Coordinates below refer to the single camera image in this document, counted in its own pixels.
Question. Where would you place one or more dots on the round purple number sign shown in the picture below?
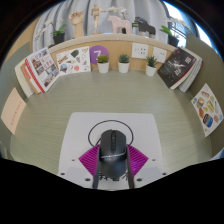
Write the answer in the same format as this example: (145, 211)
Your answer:
(98, 53)

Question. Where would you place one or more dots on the white printed mouse pad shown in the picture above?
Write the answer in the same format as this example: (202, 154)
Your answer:
(80, 133)

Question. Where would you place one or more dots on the small plant in white pot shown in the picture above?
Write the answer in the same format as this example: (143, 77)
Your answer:
(151, 70)
(124, 67)
(103, 67)

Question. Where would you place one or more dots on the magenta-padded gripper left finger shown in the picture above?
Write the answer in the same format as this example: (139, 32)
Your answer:
(87, 160)

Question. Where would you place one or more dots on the pink wooden horse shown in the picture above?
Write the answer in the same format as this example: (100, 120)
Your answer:
(118, 25)

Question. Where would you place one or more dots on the white orchid behind horses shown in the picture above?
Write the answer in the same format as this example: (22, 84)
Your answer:
(120, 11)

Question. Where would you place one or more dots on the thick white book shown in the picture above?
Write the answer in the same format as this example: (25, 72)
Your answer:
(21, 80)

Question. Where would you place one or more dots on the white book with photo cover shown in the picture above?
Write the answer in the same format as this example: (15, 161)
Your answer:
(45, 68)

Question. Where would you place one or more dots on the white books behind black book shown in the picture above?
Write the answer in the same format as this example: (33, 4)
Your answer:
(195, 75)

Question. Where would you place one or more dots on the beige book with red text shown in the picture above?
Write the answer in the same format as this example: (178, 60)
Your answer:
(13, 110)

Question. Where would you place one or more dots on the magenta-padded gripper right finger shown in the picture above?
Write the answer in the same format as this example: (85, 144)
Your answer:
(137, 159)

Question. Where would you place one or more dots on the white orchid in black pot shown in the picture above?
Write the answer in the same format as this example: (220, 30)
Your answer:
(173, 40)
(59, 37)

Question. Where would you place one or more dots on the wooden hand model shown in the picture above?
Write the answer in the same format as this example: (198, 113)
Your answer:
(77, 21)

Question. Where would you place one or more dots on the colourful food picture card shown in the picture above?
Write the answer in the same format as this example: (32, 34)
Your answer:
(207, 110)

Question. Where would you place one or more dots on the black book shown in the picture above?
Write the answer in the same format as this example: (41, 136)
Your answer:
(176, 68)

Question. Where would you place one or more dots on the white wall socket plate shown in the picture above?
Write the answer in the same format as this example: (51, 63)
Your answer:
(159, 54)
(140, 51)

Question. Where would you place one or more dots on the window with dark frame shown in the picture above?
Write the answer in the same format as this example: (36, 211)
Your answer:
(173, 11)

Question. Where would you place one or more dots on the white card with stickers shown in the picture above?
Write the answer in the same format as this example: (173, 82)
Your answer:
(73, 61)

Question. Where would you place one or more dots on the black computer mouse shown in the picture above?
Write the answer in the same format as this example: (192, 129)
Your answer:
(112, 150)

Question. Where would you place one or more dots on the green desk partition panel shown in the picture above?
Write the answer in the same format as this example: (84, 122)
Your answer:
(210, 66)
(11, 66)

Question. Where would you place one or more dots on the wooden artist mannequin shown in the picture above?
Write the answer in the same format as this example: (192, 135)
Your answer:
(96, 15)

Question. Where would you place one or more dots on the black wooden horse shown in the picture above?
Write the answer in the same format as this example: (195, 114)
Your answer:
(146, 27)

